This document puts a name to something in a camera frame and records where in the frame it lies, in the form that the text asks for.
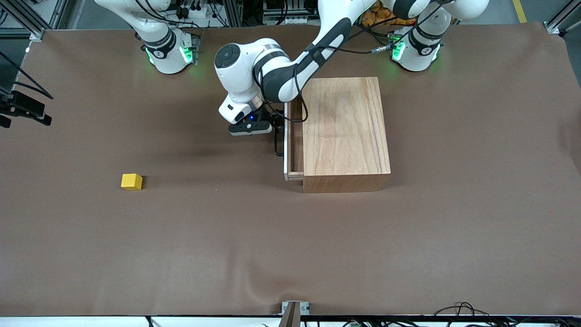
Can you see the wooden cabinet box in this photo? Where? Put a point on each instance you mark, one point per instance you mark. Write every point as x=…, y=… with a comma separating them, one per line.
x=345, y=136

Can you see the yellow wooden block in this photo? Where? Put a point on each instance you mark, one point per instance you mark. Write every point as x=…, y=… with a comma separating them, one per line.
x=131, y=181

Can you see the white socket strip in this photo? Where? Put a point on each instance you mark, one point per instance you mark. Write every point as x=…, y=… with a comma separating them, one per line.
x=295, y=20

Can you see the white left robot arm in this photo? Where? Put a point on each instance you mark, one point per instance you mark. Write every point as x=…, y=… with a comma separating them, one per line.
x=277, y=72

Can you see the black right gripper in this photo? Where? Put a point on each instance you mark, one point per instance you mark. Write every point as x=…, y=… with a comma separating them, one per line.
x=22, y=106

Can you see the aluminium frame post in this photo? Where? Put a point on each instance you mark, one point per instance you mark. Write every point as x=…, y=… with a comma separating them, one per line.
x=233, y=13

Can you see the aluminium frame profile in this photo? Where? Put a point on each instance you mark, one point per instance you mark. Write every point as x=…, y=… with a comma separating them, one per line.
x=556, y=25
x=27, y=22

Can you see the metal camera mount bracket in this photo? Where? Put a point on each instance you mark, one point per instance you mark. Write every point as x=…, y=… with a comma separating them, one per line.
x=290, y=315

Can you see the power strip with black plugs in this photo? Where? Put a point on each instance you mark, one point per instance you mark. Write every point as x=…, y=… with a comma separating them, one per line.
x=195, y=10

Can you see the brown table cover sheet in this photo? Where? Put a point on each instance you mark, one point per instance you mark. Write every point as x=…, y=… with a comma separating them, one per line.
x=227, y=250

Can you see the wooden drawer with white front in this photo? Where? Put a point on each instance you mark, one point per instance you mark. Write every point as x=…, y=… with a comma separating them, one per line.
x=295, y=150

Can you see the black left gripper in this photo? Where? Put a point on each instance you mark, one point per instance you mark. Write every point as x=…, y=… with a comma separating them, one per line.
x=274, y=121

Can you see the bag of orange items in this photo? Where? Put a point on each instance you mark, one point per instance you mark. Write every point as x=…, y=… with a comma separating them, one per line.
x=374, y=19

